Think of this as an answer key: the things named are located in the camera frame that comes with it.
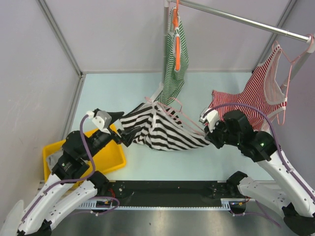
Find black white striped tank top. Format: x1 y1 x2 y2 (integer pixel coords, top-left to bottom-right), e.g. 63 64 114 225
120 101 210 151

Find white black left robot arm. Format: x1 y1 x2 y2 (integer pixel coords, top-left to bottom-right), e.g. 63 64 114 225
17 127 140 236

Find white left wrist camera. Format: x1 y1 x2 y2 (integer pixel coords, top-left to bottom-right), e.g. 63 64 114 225
86 109 113 134

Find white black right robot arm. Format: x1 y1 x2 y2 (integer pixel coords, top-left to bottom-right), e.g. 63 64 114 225
120 106 315 236

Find white slotted cable duct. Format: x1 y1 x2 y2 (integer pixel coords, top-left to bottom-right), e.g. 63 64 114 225
78 198 249 210

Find pink wire hanger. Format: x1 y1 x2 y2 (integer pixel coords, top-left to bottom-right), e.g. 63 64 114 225
145 96 205 135

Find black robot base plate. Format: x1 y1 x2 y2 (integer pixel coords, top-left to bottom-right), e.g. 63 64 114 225
81 180 249 214

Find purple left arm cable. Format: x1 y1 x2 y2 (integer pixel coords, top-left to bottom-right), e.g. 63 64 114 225
22 114 121 222

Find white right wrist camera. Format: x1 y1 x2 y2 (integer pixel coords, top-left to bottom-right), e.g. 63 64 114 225
199 108 220 132

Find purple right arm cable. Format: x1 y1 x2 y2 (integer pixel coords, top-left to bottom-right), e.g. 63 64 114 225
203 103 315 228

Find grey cloth garment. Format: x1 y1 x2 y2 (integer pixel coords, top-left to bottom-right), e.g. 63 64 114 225
46 150 63 172

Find green white striped tank top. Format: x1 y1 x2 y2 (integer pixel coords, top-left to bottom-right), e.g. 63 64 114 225
156 7 189 105

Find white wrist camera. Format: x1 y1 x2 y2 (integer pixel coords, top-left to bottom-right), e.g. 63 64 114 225
86 109 113 134
199 108 220 132

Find yellow plastic bin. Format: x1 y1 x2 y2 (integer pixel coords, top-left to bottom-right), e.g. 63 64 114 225
42 139 126 182

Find pink hanger under red top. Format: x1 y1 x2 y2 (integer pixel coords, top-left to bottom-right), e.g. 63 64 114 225
277 33 315 125

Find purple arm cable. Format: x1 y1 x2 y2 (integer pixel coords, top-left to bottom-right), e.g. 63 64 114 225
203 103 315 228
22 114 121 222

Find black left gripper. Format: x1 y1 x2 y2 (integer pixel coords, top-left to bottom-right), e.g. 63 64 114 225
84 111 141 160

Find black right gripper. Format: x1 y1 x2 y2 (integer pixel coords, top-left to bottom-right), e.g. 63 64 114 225
204 118 241 149

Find metal clothes rail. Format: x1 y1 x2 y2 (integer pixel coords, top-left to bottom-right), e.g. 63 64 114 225
179 0 311 43

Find orange plastic hanger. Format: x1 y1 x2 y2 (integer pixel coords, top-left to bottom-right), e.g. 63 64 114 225
172 0 181 71

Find red white striped tank top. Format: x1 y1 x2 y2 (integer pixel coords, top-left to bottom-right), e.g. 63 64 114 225
209 44 287 121

